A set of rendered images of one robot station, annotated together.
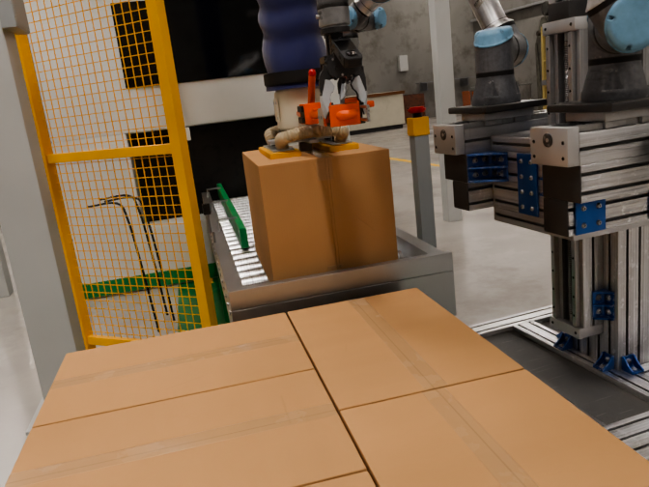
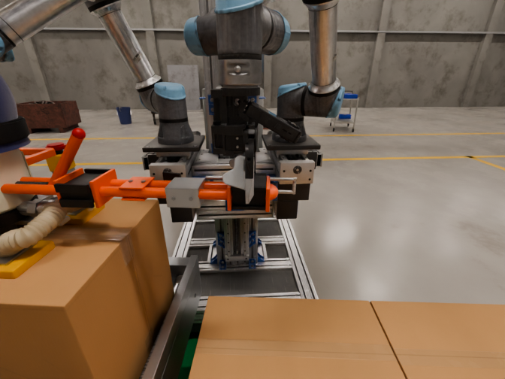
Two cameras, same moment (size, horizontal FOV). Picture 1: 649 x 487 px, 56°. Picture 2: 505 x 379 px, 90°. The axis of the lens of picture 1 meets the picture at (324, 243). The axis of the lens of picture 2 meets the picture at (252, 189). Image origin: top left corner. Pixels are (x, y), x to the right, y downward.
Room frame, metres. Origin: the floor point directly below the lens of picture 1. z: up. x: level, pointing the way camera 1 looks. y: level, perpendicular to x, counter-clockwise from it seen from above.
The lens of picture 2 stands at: (1.39, 0.38, 1.30)
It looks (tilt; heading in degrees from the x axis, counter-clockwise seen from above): 24 degrees down; 284
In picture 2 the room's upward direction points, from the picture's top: straight up
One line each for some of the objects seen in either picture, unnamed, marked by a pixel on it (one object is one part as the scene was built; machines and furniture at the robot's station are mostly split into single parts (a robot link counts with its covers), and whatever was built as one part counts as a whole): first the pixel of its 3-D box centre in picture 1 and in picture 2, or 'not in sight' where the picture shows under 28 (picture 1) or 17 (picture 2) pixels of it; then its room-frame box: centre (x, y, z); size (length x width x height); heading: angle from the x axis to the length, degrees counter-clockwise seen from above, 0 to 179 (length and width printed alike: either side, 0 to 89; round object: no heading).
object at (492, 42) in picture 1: (494, 48); (170, 100); (1.98, -0.60, 1.20); 0.13 x 0.12 x 0.14; 145
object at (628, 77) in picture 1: (614, 77); (289, 128); (1.50, -0.74, 1.09); 0.15 x 0.15 x 0.10
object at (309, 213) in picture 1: (313, 207); (34, 293); (2.10, 0.02, 0.75); 0.60 x 0.40 x 0.40; 10
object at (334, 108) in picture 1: (341, 114); (249, 192); (1.51, -0.08, 1.08); 0.08 x 0.07 x 0.05; 10
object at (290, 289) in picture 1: (344, 279); (166, 338); (1.76, -0.05, 0.58); 0.70 x 0.03 x 0.06; 102
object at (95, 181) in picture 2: (316, 113); (89, 186); (1.86, -0.02, 1.08); 0.10 x 0.08 x 0.06; 100
